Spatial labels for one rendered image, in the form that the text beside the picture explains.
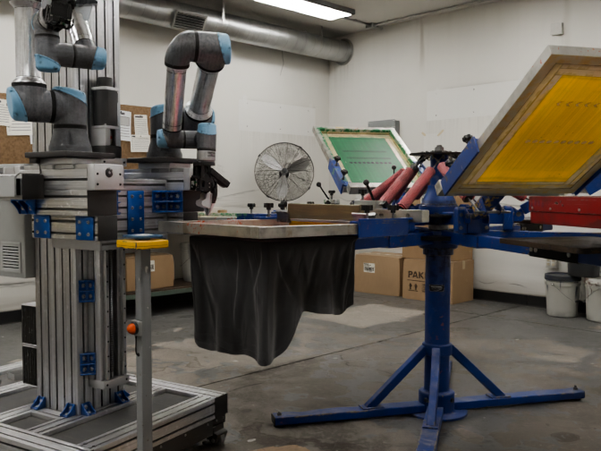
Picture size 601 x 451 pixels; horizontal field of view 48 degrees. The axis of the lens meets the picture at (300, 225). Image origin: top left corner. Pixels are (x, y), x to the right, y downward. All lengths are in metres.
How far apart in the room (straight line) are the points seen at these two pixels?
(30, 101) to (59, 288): 0.78
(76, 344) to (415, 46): 5.72
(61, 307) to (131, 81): 4.09
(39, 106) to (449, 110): 5.43
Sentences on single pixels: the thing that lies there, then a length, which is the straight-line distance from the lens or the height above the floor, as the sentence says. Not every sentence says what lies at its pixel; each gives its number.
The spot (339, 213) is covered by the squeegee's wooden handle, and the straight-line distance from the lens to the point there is 2.68.
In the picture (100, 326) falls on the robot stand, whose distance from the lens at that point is 2.79.
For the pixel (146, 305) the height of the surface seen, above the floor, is 0.73.
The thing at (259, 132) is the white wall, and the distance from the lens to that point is 7.59.
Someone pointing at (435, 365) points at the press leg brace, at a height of 0.28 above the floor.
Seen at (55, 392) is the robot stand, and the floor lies 0.30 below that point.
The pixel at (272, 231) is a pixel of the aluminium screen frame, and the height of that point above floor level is 0.99.
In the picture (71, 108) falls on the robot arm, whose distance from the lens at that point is 2.54.
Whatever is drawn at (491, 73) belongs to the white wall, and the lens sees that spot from 7.14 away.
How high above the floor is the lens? 1.12
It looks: 3 degrees down
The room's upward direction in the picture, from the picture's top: straight up
